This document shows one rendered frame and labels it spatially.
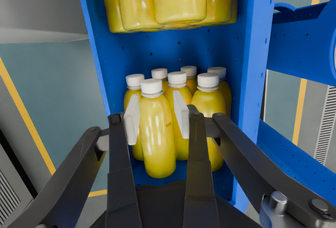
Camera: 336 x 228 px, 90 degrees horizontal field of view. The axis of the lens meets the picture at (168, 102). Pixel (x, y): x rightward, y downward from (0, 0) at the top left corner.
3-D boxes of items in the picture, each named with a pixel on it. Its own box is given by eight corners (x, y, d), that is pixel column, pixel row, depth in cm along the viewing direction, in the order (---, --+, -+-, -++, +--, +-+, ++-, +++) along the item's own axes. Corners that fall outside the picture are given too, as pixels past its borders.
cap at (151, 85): (136, 90, 31) (135, 81, 30) (152, 85, 34) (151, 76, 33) (151, 93, 28) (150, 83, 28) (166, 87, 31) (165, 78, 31)
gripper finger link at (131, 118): (136, 145, 16) (128, 146, 16) (140, 114, 23) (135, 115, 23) (131, 116, 15) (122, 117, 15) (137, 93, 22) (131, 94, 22)
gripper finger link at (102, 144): (124, 150, 14) (88, 154, 14) (131, 122, 19) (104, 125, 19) (121, 135, 14) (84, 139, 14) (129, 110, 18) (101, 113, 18)
